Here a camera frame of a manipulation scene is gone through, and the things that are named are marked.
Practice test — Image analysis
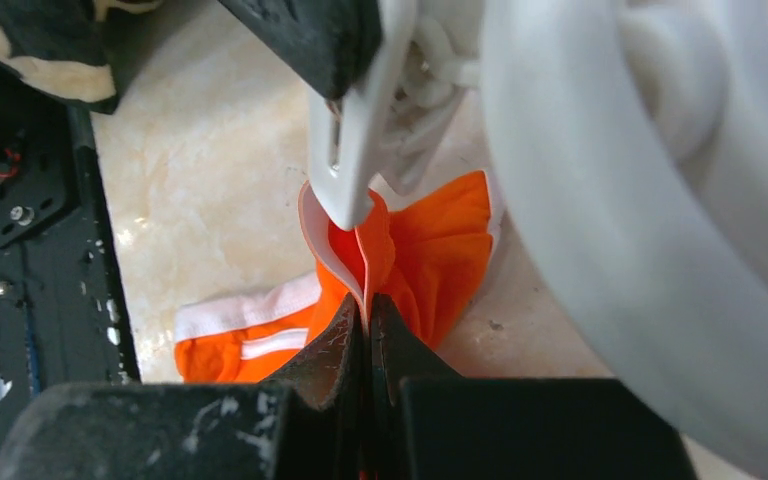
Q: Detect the orange underwear white trim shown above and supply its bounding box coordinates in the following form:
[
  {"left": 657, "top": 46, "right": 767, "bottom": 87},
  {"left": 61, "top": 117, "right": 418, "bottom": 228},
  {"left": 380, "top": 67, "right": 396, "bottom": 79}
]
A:
[{"left": 174, "top": 170, "right": 505, "bottom": 383}]

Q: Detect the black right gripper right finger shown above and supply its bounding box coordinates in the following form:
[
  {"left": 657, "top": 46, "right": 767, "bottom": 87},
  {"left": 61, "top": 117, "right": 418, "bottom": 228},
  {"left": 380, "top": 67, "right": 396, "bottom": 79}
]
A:
[{"left": 369, "top": 294, "right": 696, "bottom": 479}]

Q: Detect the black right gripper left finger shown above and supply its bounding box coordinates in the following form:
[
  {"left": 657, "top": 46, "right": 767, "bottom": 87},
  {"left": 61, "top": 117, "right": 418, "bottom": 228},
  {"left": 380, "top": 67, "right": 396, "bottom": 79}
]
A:
[{"left": 0, "top": 297, "right": 362, "bottom": 479}]

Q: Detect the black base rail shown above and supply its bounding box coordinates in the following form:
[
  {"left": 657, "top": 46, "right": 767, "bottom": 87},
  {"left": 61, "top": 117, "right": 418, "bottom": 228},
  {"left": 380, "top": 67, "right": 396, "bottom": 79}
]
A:
[{"left": 0, "top": 67, "right": 140, "bottom": 447}]

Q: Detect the white plastic clip hanger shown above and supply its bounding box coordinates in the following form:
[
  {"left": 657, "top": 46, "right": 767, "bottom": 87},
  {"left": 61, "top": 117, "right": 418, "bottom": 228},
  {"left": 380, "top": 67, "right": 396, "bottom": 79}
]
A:
[{"left": 416, "top": 1, "right": 768, "bottom": 478}]

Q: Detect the black floral blanket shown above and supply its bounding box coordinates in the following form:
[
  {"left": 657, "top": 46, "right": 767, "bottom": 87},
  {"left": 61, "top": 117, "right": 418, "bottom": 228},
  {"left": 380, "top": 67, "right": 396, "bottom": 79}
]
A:
[{"left": 0, "top": 1, "right": 162, "bottom": 115}]

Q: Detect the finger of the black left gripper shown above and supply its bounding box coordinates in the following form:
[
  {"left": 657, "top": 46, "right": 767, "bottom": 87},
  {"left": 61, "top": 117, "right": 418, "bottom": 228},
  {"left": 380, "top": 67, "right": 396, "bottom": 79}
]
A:
[{"left": 220, "top": 0, "right": 382, "bottom": 100}]

